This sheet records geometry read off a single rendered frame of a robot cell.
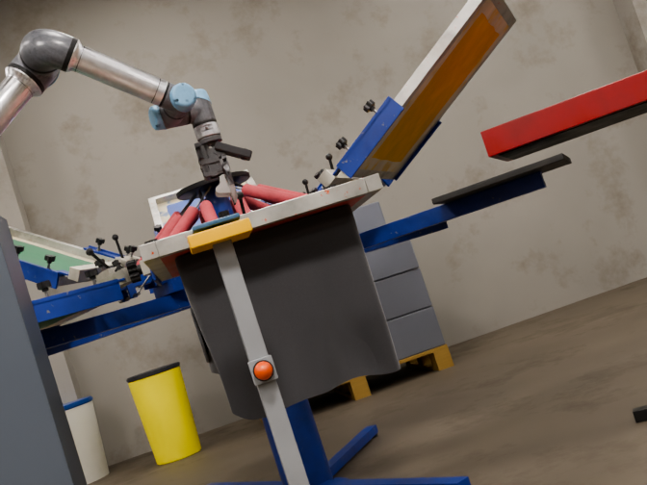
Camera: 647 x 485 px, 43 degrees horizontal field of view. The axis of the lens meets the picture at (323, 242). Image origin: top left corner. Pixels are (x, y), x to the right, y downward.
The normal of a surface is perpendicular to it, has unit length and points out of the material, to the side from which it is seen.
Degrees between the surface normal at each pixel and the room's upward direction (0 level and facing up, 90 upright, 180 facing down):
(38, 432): 90
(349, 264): 92
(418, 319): 90
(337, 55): 90
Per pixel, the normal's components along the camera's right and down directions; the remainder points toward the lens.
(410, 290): 0.17, -0.11
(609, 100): -0.35, 0.06
